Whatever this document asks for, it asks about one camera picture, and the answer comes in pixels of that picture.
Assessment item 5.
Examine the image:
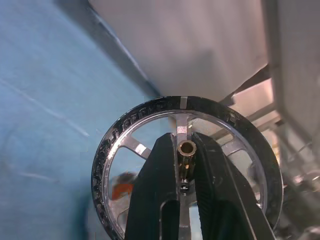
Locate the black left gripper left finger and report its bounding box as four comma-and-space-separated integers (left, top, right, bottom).
124, 133, 181, 240

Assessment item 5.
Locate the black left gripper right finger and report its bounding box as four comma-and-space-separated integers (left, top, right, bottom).
192, 131, 278, 240

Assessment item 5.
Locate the motor stator with copper windings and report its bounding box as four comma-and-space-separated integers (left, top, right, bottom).
111, 172, 137, 201

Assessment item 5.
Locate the dark finned rotor disc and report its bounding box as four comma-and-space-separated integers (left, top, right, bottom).
90, 94, 285, 240

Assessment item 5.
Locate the blue plastic table sheet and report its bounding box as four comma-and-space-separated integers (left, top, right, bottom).
0, 0, 161, 240

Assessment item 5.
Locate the large white panel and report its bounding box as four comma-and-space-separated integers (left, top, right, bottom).
88, 0, 270, 102

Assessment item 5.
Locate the slanted aluminium frame bar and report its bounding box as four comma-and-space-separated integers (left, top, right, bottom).
262, 0, 285, 118

